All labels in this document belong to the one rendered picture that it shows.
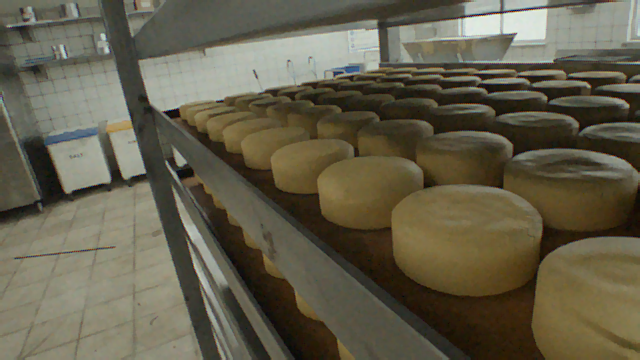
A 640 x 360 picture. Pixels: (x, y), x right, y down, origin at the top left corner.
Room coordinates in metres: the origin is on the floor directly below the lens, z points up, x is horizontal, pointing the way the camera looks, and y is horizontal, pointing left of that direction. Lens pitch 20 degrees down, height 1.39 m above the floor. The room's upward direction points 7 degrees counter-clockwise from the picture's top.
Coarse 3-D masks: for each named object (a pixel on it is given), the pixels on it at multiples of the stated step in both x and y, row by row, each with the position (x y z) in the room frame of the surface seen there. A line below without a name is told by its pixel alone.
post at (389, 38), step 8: (384, 32) 0.73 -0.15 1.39; (392, 32) 0.73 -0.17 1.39; (384, 40) 0.73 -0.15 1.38; (392, 40) 0.73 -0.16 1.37; (384, 48) 0.74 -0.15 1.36; (392, 48) 0.73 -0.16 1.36; (400, 48) 0.74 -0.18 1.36; (384, 56) 0.74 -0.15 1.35; (392, 56) 0.73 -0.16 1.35; (400, 56) 0.74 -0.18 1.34
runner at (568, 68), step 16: (384, 64) 0.73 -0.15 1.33; (400, 64) 0.69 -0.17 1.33; (416, 64) 0.66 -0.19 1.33; (432, 64) 0.62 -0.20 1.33; (448, 64) 0.59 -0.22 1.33; (464, 64) 0.56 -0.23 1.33; (480, 64) 0.54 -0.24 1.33; (496, 64) 0.52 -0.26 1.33; (512, 64) 0.49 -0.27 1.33; (528, 64) 0.47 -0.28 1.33; (544, 64) 0.45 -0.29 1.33; (560, 64) 0.44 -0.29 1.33; (576, 64) 0.42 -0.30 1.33; (592, 64) 0.41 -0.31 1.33; (608, 64) 0.39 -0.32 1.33; (624, 64) 0.38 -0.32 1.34
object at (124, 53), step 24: (120, 0) 0.54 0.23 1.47; (120, 24) 0.53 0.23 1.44; (120, 48) 0.53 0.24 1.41; (120, 72) 0.53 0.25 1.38; (144, 96) 0.54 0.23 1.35; (144, 120) 0.53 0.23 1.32; (144, 144) 0.53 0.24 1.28; (144, 168) 0.54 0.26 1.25; (168, 192) 0.54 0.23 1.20; (168, 216) 0.53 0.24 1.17; (168, 240) 0.53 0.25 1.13; (192, 264) 0.54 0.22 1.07; (192, 288) 0.53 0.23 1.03; (192, 312) 0.53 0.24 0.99
